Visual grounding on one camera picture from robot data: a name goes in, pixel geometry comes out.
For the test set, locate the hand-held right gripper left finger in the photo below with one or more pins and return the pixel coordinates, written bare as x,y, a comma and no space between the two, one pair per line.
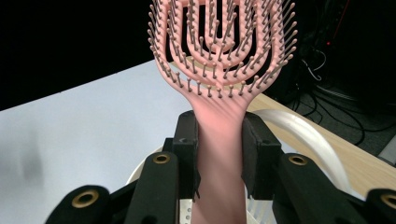
186,146

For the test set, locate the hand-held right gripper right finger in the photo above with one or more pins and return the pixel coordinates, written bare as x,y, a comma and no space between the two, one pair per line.
261,149

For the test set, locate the white ribbed round container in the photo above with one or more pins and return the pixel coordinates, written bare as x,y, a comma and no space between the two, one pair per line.
308,137

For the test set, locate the pink hairbrush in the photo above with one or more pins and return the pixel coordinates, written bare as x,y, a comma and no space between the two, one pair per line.
219,102

